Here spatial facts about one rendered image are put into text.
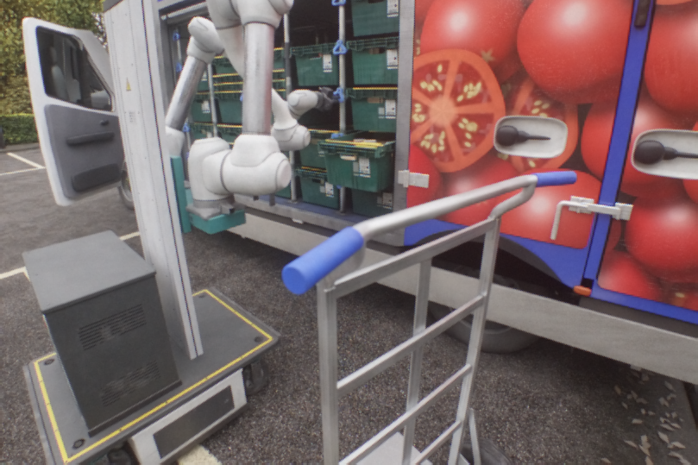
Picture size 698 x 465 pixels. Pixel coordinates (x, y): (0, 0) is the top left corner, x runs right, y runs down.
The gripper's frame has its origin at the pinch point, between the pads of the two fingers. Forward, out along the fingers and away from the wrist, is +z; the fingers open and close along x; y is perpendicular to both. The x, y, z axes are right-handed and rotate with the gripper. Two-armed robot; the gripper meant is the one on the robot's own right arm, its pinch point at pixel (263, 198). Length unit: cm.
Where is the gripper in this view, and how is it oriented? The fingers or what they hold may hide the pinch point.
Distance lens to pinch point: 165.2
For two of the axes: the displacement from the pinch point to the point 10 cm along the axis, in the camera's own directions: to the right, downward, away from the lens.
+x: 7.6, 2.0, -6.2
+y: -6.5, 2.3, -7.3
